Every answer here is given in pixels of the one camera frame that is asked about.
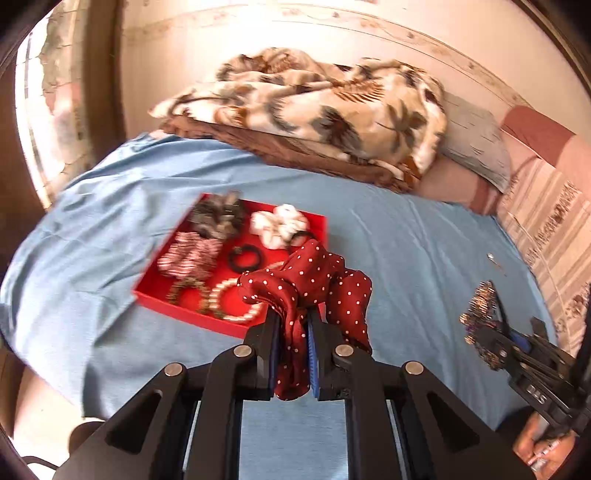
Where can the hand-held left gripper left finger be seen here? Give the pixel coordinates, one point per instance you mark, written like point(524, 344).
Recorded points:
point(270, 360)

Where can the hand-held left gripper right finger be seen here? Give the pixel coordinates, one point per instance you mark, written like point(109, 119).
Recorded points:
point(314, 360)

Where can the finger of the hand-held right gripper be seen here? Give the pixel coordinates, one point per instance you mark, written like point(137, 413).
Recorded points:
point(524, 345)
point(498, 353)

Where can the black hair claw clip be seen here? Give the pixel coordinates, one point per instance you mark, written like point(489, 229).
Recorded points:
point(482, 304)

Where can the red polka dot scrunchie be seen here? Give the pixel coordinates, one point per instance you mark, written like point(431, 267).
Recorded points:
point(314, 267)

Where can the red tray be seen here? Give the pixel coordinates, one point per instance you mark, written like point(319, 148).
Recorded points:
point(184, 314)

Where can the red checked scrunchie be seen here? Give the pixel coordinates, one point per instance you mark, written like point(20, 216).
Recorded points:
point(189, 256)

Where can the person's right hand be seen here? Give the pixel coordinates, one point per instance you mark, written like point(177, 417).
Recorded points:
point(535, 443)

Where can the small metal hair pin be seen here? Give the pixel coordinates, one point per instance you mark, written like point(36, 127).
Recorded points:
point(494, 261)

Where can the blue bed sheet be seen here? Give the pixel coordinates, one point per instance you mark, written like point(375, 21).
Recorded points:
point(415, 258)

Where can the floral striped cloth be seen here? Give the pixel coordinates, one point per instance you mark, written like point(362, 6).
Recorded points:
point(549, 221)

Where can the white patterned scrunchie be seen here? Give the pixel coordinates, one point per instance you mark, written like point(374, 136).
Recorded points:
point(277, 228)

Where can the dark patterned scrunchie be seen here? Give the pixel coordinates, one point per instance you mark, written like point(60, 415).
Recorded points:
point(214, 217)

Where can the pink striped bed cover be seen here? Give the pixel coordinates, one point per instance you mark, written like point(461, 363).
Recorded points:
point(540, 134)

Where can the grey pillow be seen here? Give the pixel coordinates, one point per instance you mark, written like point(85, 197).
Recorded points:
point(475, 138)

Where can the brown blanket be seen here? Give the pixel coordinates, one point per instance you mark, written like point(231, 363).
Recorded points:
point(277, 145)

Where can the palm print blanket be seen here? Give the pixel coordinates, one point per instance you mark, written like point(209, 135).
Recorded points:
point(323, 101)

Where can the window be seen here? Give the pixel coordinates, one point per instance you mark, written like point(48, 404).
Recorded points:
point(51, 115)

